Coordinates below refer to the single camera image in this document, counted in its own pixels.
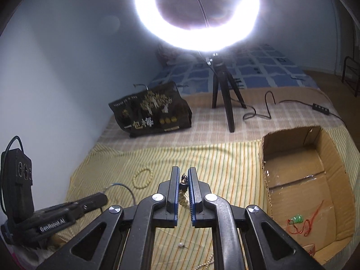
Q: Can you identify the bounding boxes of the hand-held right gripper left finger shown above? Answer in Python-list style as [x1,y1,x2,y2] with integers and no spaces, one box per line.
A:
[36,166,180,270]

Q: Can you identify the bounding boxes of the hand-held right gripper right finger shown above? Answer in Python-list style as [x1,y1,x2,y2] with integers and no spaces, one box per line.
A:
[188,166,324,270]

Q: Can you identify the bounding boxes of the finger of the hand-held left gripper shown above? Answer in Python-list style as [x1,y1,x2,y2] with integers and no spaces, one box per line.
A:
[62,193,108,219]

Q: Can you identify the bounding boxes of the cream bead bracelet black charm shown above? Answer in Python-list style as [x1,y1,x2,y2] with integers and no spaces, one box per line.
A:
[178,173,188,210]

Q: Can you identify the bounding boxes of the cardboard box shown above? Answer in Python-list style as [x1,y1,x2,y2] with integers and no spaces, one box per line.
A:
[259,126,355,265]

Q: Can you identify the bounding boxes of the yellow striped cloth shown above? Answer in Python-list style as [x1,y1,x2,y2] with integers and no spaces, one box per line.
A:
[53,125,360,270]

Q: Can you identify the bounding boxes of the pink white cloth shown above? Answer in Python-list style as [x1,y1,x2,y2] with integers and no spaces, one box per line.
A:
[0,235,59,270]

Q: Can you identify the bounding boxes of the beige checked sheet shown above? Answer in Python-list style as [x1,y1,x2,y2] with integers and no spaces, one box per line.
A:
[98,87,348,153]

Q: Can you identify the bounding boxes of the black printed bag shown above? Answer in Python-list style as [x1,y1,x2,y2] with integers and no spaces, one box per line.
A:
[109,81,193,139]

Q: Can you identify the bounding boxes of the black tripod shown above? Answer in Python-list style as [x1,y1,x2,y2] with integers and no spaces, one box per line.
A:
[206,51,248,133]

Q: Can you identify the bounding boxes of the blue checkered blanket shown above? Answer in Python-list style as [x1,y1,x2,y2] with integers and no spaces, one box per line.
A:
[148,43,322,95]

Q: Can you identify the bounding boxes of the black metal rack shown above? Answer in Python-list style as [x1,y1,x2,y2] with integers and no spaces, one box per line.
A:
[341,56,360,98]

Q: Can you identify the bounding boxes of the pearl necklace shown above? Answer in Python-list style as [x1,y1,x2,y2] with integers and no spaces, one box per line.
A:
[195,254,216,270]

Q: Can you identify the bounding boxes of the green pendant red cord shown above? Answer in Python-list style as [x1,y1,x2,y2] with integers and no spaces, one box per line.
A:
[287,201,324,236]

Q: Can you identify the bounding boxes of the black cable with remote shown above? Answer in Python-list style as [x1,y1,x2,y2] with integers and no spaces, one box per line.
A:
[243,91,347,125]

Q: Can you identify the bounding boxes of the white ring light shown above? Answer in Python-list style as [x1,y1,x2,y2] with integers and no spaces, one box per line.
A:
[134,0,261,53]

